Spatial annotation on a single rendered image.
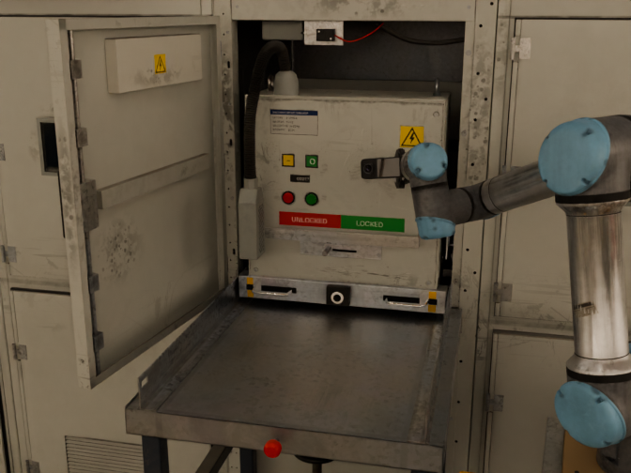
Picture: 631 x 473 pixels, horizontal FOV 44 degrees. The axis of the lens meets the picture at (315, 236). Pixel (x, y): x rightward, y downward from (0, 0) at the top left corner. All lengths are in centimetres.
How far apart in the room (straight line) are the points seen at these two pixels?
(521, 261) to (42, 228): 132
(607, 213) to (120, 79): 98
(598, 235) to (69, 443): 182
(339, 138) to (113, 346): 72
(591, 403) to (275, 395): 62
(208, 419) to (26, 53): 118
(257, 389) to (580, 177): 78
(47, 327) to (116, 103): 94
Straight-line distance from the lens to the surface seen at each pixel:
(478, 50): 194
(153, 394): 164
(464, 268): 204
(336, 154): 193
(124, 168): 175
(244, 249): 193
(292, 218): 199
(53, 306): 243
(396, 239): 191
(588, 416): 137
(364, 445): 149
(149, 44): 178
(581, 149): 128
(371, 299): 200
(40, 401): 259
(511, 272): 202
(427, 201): 157
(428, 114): 188
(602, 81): 194
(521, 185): 156
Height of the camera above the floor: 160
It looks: 16 degrees down
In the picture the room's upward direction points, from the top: straight up
